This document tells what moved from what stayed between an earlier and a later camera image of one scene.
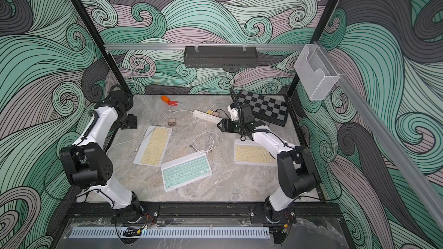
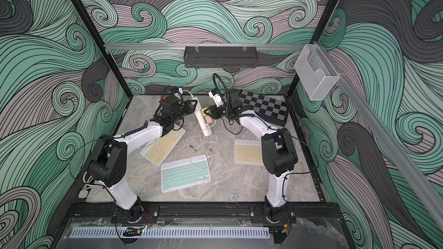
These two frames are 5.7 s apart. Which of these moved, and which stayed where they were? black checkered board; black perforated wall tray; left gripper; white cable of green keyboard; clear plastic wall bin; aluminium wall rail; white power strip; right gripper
Moved: white power strip; left gripper; right gripper; white cable of green keyboard
Stayed: aluminium wall rail; clear plastic wall bin; black checkered board; black perforated wall tray
